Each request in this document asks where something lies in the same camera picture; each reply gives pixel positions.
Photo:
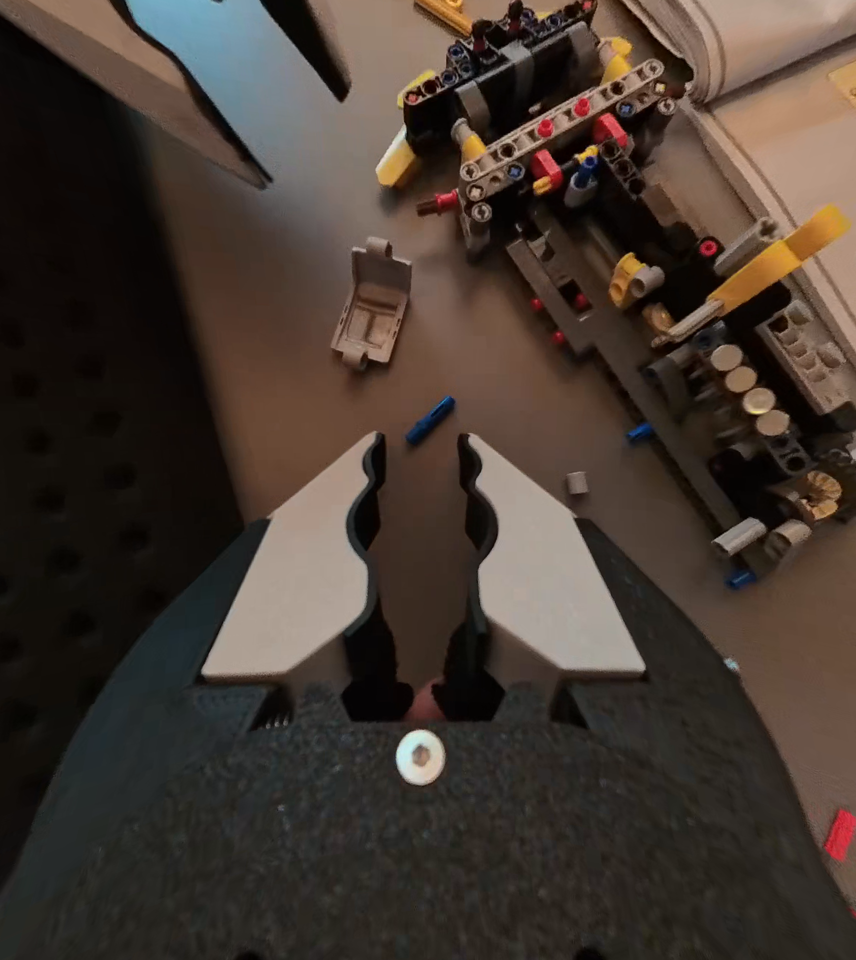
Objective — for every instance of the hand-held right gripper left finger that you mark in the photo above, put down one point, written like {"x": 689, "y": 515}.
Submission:
{"x": 300, "y": 592}

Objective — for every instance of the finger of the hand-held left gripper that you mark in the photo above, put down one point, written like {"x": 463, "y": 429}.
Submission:
{"x": 308, "y": 37}
{"x": 90, "y": 52}

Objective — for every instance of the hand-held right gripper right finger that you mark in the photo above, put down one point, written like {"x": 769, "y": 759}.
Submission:
{"x": 548, "y": 592}

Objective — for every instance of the blue lego pin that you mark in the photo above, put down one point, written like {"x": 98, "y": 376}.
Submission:
{"x": 430, "y": 420}

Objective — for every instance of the grey lego seat piece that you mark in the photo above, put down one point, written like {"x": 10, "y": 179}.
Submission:
{"x": 372, "y": 300}

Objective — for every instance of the grey lego bush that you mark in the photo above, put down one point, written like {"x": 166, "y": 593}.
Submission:
{"x": 576, "y": 483}

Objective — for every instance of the thin yellow lego piece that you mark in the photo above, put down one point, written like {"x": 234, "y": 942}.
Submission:
{"x": 447, "y": 11}

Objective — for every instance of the lego car chassis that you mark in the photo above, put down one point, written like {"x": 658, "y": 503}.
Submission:
{"x": 623, "y": 330}

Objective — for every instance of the black dotted mat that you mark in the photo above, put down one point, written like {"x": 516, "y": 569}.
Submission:
{"x": 38, "y": 450}

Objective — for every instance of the open instruction booklet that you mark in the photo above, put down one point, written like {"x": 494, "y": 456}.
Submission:
{"x": 773, "y": 135}

